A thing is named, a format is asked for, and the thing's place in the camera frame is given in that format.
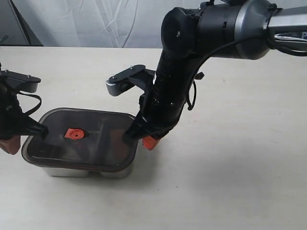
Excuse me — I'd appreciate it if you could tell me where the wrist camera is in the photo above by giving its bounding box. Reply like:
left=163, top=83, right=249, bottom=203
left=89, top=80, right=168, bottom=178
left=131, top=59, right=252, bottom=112
left=106, top=65, right=155, bottom=96
left=0, top=70, right=41, bottom=93

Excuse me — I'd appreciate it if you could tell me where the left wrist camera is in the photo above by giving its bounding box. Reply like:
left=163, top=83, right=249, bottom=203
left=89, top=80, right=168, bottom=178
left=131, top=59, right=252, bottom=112
left=0, top=70, right=41, bottom=93

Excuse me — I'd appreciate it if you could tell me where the white backdrop curtain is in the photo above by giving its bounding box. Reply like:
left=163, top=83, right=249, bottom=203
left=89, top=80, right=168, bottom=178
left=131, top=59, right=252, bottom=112
left=13, top=0, right=202, bottom=48

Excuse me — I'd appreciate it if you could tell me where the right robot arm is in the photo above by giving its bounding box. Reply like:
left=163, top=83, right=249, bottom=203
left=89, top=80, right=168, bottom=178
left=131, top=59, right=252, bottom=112
left=122, top=0, right=307, bottom=145

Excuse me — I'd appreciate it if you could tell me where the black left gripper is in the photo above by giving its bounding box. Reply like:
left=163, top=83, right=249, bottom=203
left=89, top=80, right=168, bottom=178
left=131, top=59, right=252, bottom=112
left=0, top=84, right=48, bottom=155

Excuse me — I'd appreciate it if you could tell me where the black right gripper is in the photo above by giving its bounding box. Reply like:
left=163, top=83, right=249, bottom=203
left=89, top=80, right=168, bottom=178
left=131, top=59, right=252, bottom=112
left=122, top=55, right=194, bottom=150

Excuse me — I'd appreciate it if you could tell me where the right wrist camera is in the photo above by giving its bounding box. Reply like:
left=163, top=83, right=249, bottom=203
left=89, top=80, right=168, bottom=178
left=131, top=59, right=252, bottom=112
left=106, top=65, right=155, bottom=96

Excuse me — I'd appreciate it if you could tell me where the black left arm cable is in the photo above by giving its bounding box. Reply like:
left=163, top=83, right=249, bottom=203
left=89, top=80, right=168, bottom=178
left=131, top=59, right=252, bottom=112
left=16, top=92, right=43, bottom=118

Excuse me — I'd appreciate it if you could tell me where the smoked transparent plastic lid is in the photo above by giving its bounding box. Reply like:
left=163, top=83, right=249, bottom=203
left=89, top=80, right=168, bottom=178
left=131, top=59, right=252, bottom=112
left=21, top=108, right=138, bottom=173

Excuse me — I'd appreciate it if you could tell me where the stainless steel lunch box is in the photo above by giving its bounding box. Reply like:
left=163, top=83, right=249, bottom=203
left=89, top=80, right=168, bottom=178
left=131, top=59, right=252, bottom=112
left=41, top=164, right=133, bottom=179

